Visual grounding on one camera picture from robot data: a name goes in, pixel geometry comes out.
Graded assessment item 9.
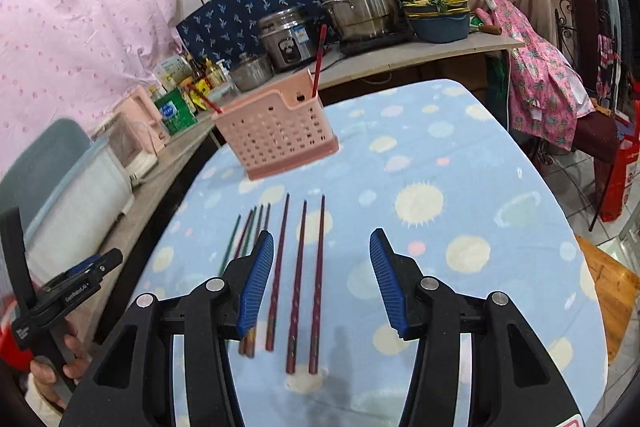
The dark maroon chopstick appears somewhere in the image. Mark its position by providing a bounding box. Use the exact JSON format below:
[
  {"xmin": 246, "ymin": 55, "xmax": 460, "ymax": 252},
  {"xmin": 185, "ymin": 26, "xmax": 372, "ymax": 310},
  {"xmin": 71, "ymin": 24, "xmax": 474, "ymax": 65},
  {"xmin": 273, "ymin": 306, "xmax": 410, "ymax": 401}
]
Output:
[
  {"xmin": 308, "ymin": 195, "xmax": 326, "ymax": 375},
  {"xmin": 285, "ymin": 200, "xmax": 307, "ymax": 375}
]

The green chopstick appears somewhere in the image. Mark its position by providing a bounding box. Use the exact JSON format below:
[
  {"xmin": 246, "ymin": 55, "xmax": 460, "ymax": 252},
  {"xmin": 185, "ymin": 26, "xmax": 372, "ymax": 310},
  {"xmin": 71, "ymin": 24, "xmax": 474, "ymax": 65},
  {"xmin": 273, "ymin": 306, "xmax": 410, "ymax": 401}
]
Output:
[
  {"xmin": 218, "ymin": 215, "xmax": 242, "ymax": 277},
  {"xmin": 241, "ymin": 206, "xmax": 258, "ymax": 257}
]

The dark red chopstick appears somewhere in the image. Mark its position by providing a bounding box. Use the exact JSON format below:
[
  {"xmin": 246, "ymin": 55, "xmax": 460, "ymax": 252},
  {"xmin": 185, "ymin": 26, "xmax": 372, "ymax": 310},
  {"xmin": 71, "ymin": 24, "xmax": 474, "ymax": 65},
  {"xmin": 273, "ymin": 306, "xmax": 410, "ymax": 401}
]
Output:
[{"xmin": 232, "ymin": 210, "xmax": 252, "ymax": 260}]

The bright red chopstick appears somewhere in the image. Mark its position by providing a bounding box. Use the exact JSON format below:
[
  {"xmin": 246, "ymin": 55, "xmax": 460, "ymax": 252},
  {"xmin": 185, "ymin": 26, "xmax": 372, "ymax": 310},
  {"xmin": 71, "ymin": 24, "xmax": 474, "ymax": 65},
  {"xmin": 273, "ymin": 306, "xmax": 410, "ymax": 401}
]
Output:
[{"xmin": 186, "ymin": 83, "xmax": 224, "ymax": 114}]

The person's left hand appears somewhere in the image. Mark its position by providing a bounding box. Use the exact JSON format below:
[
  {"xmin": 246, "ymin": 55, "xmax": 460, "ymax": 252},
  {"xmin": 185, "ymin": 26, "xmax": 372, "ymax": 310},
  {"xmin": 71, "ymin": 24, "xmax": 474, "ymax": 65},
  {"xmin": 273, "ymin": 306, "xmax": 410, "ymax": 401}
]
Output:
[{"xmin": 29, "ymin": 324, "xmax": 91, "ymax": 411}]

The white dish rack bin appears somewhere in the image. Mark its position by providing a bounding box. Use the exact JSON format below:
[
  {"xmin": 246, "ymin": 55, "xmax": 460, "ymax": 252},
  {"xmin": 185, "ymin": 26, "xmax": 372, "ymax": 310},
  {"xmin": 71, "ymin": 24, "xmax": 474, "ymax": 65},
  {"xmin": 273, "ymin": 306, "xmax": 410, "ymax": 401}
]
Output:
[{"xmin": 1, "ymin": 118, "xmax": 134, "ymax": 284}]

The blue patterned tablecloth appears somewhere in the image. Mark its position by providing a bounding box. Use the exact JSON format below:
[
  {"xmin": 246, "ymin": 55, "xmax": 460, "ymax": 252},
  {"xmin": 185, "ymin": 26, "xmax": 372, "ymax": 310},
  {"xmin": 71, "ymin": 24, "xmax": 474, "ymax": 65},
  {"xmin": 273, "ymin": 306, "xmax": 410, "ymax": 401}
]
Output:
[{"xmin": 137, "ymin": 80, "xmax": 608, "ymax": 426}]

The grey wooden counter shelf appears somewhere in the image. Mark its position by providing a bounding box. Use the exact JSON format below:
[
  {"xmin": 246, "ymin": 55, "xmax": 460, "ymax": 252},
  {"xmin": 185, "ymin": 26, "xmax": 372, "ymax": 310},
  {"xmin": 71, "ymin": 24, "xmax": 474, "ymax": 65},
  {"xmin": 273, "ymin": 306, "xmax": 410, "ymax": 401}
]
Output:
[{"xmin": 70, "ymin": 32, "xmax": 523, "ymax": 346}]

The pink perforated utensil basket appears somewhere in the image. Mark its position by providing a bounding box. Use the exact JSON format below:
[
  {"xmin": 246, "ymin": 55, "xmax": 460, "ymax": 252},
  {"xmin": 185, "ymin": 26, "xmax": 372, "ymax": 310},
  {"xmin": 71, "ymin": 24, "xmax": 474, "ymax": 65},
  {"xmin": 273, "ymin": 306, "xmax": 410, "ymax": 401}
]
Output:
[{"xmin": 213, "ymin": 69, "xmax": 338, "ymax": 181}]

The green labelled container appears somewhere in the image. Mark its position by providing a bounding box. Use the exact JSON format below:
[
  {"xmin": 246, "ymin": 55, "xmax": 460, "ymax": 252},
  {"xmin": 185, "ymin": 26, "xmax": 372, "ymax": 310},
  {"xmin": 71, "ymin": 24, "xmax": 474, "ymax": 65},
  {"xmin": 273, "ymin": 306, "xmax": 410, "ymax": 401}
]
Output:
[{"xmin": 154, "ymin": 89, "xmax": 198, "ymax": 135}]

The white blender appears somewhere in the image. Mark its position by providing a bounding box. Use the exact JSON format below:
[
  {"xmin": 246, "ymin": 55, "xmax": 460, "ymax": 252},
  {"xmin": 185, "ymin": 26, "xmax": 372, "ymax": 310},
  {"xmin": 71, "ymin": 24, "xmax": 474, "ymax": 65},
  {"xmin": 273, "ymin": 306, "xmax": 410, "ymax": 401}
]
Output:
[{"xmin": 91, "ymin": 113, "xmax": 158, "ymax": 187}]

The clear food container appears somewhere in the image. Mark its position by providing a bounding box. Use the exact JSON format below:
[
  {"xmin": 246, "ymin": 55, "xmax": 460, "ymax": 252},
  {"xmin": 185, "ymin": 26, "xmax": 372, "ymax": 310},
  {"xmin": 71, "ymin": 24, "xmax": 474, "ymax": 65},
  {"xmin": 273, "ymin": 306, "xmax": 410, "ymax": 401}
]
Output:
[{"xmin": 206, "ymin": 81, "xmax": 240, "ymax": 109}]

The pink electric kettle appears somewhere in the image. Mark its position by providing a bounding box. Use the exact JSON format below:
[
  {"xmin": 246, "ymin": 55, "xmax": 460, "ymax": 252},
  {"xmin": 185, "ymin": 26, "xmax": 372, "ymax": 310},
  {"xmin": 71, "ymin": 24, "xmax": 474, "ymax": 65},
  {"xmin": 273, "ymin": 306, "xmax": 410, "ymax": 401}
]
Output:
[{"xmin": 114, "ymin": 86, "xmax": 170, "ymax": 155}]

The sauce bottle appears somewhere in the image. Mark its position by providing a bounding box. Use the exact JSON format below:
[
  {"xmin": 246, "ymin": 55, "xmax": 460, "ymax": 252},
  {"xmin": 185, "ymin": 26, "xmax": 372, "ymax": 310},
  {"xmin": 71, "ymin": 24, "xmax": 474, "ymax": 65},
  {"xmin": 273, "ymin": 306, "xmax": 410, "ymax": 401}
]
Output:
[{"xmin": 205, "ymin": 57, "xmax": 226, "ymax": 89}]

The small steel pot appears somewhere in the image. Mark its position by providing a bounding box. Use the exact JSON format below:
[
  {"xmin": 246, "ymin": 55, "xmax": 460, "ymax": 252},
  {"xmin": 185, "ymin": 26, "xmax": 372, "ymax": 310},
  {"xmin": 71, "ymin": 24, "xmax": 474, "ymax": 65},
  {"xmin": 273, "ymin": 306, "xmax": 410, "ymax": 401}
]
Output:
[{"xmin": 230, "ymin": 53, "xmax": 274, "ymax": 92}]

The pink floral garment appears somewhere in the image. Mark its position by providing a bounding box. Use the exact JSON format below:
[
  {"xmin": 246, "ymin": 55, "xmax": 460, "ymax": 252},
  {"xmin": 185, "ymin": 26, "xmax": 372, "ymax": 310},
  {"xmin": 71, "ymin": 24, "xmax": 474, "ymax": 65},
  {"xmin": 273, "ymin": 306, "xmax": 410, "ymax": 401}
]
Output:
[{"xmin": 485, "ymin": 0, "xmax": 594, "ymax": 150}]

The silver rice cooker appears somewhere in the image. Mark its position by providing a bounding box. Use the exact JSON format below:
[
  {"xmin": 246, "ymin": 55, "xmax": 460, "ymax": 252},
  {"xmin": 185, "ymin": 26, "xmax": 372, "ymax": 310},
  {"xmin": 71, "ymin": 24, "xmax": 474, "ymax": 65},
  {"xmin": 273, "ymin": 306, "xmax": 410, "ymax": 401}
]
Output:
[{"xmin": 257, "ymin": 6, "xmax": 317, "ymax": 72}]

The blue bowl with vegetables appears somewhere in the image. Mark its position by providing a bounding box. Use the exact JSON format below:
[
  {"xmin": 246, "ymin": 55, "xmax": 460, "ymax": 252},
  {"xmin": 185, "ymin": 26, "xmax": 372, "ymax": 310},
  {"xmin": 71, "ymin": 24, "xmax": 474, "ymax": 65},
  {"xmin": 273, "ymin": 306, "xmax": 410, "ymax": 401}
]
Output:
[{"xmin": 401, "ymin": 0, "xmax": 471, "ymax": 43}]

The large steel steamer pot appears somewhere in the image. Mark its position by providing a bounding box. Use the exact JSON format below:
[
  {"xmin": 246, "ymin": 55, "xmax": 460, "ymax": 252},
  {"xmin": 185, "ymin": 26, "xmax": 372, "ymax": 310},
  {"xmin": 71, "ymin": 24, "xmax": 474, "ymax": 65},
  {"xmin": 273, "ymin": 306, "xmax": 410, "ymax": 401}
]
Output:
[{"xmin": 320, "ymin": 0, "xmax": 412, "ymax": 56}]

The pink dotted curtain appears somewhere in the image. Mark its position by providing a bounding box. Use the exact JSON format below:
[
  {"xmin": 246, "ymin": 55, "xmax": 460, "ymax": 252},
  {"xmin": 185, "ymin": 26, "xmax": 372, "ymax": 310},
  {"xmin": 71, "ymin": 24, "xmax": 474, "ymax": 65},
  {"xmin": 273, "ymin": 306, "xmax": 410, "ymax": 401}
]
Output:
[{"xmin": 1, "ymin": 0, "xmax": 181, "ymax": 171}]

